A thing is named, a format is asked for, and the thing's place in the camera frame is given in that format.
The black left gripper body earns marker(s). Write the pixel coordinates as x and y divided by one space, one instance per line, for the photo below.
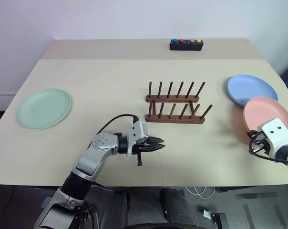
142 148

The black button box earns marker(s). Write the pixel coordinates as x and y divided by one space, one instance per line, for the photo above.
186 46

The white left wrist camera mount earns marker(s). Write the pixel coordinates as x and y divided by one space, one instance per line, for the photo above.
135 133

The wooden dish rack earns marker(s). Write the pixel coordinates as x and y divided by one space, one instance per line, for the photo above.
172 118

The green plate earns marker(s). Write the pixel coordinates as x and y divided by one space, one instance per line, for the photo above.
44 109

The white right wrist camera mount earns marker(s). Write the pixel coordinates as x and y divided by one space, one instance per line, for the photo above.
275 133

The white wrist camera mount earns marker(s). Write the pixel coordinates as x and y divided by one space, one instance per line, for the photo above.
135 133
275 133

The pink plate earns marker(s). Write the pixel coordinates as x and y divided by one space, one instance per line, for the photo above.
265 114

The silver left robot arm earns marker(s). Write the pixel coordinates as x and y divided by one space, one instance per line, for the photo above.
86 164

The dark rounded robot leg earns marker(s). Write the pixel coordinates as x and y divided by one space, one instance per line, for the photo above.
173 202
117 207

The blue plate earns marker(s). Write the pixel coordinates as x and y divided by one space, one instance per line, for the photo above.
251 89

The black metal floor bracket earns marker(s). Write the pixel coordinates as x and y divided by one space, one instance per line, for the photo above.
214 214

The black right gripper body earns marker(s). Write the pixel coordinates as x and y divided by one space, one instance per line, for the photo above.
260 142

